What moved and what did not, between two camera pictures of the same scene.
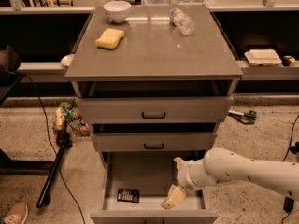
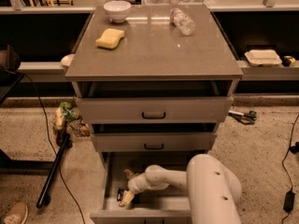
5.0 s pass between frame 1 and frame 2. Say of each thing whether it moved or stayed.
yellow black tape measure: stayed
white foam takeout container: stayed
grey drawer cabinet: stayed
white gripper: moved
